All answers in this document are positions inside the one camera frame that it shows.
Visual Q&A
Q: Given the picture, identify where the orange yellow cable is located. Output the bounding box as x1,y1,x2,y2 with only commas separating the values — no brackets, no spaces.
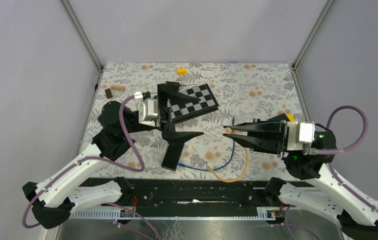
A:
207,128,250,184

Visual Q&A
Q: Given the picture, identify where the black white checkerboard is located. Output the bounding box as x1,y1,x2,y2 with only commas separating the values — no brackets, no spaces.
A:
167,84,219,124

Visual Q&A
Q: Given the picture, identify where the floral patterned table mat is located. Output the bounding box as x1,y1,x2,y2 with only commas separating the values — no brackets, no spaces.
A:
82,62,305,181

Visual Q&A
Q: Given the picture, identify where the light tan wooden block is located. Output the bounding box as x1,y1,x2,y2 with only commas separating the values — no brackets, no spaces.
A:
110,85,126,92

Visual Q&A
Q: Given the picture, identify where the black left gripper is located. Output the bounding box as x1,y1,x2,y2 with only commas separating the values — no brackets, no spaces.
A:
123,85,205,145

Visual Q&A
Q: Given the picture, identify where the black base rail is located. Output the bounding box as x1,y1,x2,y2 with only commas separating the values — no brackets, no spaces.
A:
115,178,282,219

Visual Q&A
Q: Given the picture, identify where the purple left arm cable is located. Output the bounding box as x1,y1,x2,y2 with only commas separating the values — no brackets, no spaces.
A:
21,95,146,229

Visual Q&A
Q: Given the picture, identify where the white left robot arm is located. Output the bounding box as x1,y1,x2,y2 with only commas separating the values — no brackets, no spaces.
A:
22,82,204,229

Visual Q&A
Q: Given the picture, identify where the blue ethernet cable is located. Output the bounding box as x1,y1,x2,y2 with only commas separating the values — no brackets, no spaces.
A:
177,117,237,173

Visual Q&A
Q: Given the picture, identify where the slotted cable duct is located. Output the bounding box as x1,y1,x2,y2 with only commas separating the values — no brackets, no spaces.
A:
68,206,276,222

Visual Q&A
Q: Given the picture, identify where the black power adapter with cable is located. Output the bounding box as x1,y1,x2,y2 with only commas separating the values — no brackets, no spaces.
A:
165,81,200,133

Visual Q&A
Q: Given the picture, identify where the yellow block at right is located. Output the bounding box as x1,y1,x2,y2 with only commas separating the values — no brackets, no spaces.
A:
286,114,296,122

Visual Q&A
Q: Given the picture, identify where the large black network switch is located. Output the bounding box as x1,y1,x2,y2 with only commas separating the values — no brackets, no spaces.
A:
268,113,291,122

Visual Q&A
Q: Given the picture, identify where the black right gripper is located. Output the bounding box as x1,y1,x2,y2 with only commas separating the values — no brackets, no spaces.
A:
221,117,300,156

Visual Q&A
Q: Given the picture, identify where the yellow block near wall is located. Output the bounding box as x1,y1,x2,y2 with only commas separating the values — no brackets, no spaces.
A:
176,68,187,75

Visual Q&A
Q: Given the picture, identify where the small black network switch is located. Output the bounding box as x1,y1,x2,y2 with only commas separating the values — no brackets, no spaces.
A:
161,143,185,172

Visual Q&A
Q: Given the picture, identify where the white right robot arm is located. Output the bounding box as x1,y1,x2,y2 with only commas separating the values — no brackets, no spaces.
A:
228,120,378,240

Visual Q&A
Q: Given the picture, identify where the dark brown wooden block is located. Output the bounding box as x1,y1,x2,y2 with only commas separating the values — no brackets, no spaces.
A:
104,88,113,99

